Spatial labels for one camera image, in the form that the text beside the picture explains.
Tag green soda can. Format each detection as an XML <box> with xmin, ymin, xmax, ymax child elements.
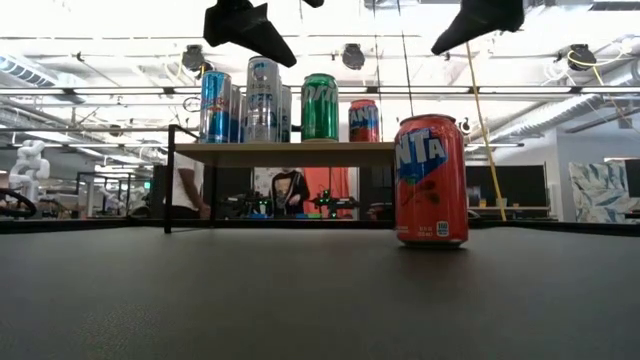
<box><xmin>300</xmin><ymin>73</ymin><xmax>340</xmax><ymax>143</ymax></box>

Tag black partition panel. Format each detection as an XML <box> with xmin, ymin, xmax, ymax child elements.
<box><xmin>464</xmin><ymin>164</ymin><xmax>549</xmax><ymax>209</ymax></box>

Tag black hanging cable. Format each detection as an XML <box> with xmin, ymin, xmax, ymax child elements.
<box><xmin>397</xmin><ymin>0</ymin><xmax>416</xmax><ymax>119</ymax></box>

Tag person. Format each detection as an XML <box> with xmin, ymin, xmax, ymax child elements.
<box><xmin>269</xmin><ymin>168</ymin><xmax>311</xmax><ymax>217</ymax></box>
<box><xmin>172</xmin><ymin>152</ymin><xmax>212</xmax><ymax>220</ymax></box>

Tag black computer monitor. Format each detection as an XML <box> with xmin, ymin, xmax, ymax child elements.
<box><xmin>624</xmin><ymin>158</ymin><xmax>640</xmax><ymax>199</ymax></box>

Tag red soda can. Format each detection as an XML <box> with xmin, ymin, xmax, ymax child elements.
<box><xmin>393</xmin><ymin>113</ymin><xmax>470</xmax><ymax>250</ymax></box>
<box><xmin>348</xmin><ymin>98</ymin><xmax>381</xmax><ymax>144</ymax></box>

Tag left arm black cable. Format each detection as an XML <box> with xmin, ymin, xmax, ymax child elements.
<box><xmin>0</xmin><ymin>187</ymin><xmax>37</xmax><ymax>220</ymax></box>

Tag small wooden shelf black legs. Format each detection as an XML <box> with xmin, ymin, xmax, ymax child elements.
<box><xmin>163</xmin><ymin>123</ymin><xmax>397</xmax><ymax>235</ymax></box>

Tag black table mat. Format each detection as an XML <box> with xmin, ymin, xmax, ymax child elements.
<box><xmin>0</xmin><ymin>227</ymin><xmax>640</xmax><ymax>360</ymax></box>

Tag white patterned panel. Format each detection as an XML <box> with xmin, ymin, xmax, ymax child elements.
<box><xmin>253</xmin><ymin>167</ymin><xmax>275</xmax><ymax>201</ymax></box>

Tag orange hanging cloth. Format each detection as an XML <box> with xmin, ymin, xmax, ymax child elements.
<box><xmin>302</xmin><ymin>167</ymin><xmax>351</xmax><ymax>219</ymax></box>

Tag yellow hanging cable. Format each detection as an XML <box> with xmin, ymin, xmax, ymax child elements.
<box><xmin>464</xmin><ymin>42</ymin><xmax>507</xmax><ymax>222</ymax></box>

